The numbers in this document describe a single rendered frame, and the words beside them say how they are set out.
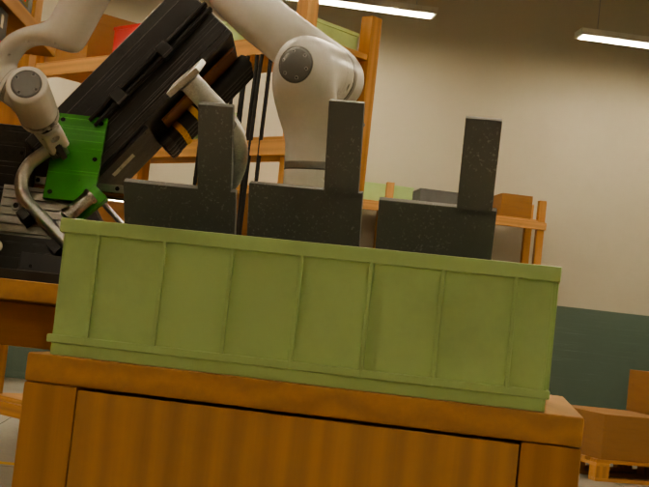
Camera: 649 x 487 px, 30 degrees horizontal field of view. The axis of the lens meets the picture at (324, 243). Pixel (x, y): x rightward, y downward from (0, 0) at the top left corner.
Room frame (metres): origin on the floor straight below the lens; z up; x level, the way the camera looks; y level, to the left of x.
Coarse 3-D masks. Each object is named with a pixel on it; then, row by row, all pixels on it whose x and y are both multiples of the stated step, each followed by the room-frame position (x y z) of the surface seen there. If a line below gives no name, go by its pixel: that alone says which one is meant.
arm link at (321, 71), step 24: (288, 48) 2.12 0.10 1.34; (312, 48) 2.10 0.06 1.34; (336, 48) 2.16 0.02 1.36; (288, 72) 2.11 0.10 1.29; (312, 72) 2.10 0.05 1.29; (336, 72) 2.13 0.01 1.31; (288, 96) 2.14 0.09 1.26; (312, 96) 2.12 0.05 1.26; (336, 96) 2.14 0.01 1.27; (288, 120) 2.17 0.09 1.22; (312, 120) 2.15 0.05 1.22; (288, 144) 2.20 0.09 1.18; (312, 144) 2.17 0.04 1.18; (288, 168) 2.20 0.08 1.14; (312, 168) 2.17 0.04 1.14
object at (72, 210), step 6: (84, 192) 2.68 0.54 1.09; (90, 192) 2.67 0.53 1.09; (78, 198) 2.67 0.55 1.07; (84, 198) 2.67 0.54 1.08; (90, 198) 2.67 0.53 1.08; (72, 204) 2.66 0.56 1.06; (78, 204) 2.66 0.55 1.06; (84, 204) 2.67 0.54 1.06; (90, 204) 2.68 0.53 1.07; (66, 210) 2.66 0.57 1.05; (72, 210) 2.66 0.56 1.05; (78, 210) 2.66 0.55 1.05; (84, 210) 2.68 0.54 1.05; (72, 216) 2.66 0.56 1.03
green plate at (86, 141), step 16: (64, 128) 2.75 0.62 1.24; (80, 128) 2.75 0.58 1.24; (96, 128) 2.75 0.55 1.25; (80, 144) 2.74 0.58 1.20; (96, 144) 2.74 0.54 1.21; (64, 160) 2.73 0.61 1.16; (80, 160) 2.73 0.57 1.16; (96, 160) 2.73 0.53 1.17; (48, 176) 2.71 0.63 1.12; (64, 176) 2.72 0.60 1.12; (80, 176) 2.72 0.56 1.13; (96, 176) 2.72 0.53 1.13; (48, 192) 2.70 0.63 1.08; (64, 192) 2.71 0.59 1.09; (80, 192) 2.71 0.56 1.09
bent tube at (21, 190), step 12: (36, 156) 2.69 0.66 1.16; (48, 156) 2.70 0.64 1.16; (24, 168) 2.68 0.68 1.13; (24, 180) 2.68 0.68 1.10; (24, 192) 2.67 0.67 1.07; (24, 204) 2.66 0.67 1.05; (36, 204) 2.66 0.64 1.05; (36, 216) 2.65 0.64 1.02; (48, 216) 2.66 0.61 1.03; (48, 228) 2.65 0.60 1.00; (60, 240) 2.64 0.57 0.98
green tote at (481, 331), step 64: (64, 256) 1.51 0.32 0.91; (128, 256) 1.49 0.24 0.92; (192, 256) 1.48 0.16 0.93; (256, 256) 1.47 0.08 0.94; (320, 256) 1.45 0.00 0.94; (384, 256) 1.44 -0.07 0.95; (448, 256) 1.43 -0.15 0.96; (64, 320) 1.51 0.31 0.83; (128, 320) 1.49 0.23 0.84; (192, 320) 1.48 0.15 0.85; (256, 320) 1.47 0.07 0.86; (320, 320) 1.46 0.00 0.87; (384, 320) 1.44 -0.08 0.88; (448, 320) 1.43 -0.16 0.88; (512, 320) 1.42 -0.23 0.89; (320, 384) 1.46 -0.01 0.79; (384, 384) 1.44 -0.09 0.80; (448, 384) 1.43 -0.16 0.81; (512, 384) 1.42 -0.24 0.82
